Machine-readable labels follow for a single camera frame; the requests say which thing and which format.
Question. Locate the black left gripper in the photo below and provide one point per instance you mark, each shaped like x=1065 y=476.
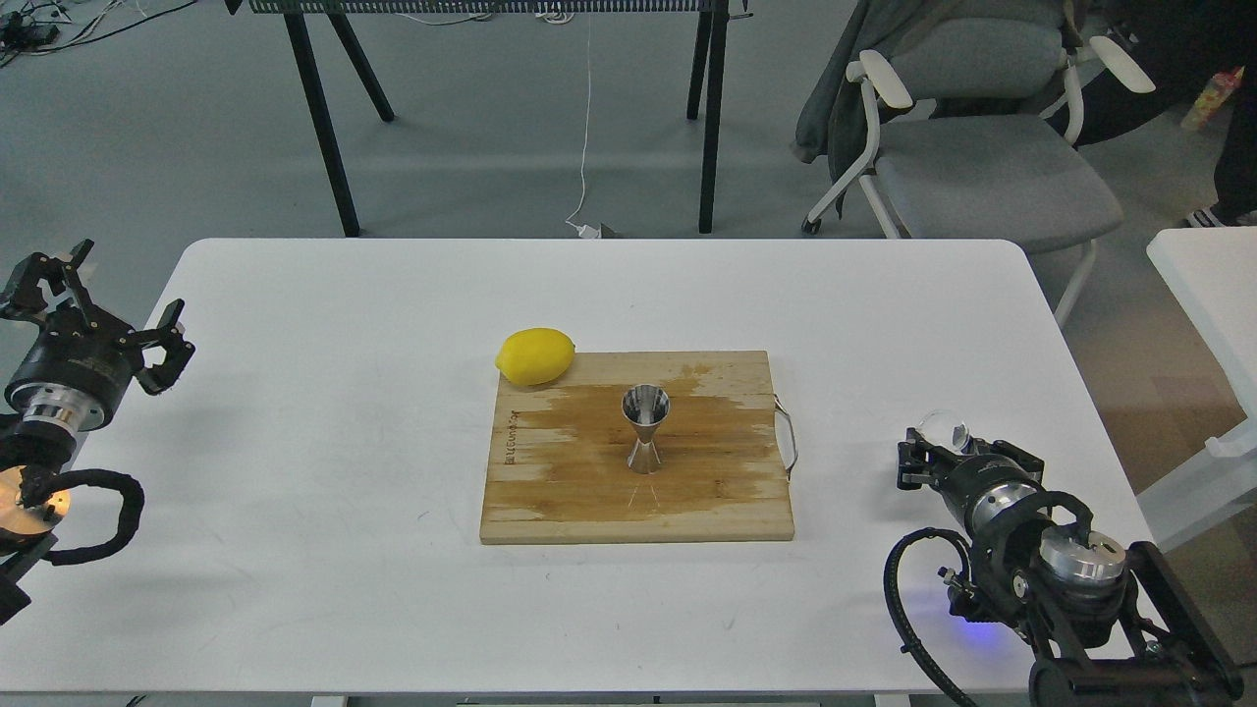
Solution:
x=81 y=351

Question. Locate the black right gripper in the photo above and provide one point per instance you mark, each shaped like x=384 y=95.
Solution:
x=989 y=477

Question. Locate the small clear glass cup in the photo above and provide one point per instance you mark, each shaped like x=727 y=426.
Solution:
x=944 y=427

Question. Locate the steel double jigger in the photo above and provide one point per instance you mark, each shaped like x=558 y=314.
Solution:
x=645 y=407

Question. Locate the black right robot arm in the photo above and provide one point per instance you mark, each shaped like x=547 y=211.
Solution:
x=1109 y=625

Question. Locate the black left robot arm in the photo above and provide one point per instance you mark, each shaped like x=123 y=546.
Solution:
x=38 y=443

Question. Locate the grey office chair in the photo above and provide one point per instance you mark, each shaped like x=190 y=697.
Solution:
x=958 y=119

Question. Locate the wooden cutting board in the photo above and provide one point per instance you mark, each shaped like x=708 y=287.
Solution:
x=558 y=468

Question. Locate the yellow lemon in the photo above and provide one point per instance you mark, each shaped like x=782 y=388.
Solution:
x=535 y=356

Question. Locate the colourful broom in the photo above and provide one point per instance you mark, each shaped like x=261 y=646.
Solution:
x=1212 y=98

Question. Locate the black-legged background table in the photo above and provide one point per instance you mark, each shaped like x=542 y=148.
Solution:
x=379 y=82

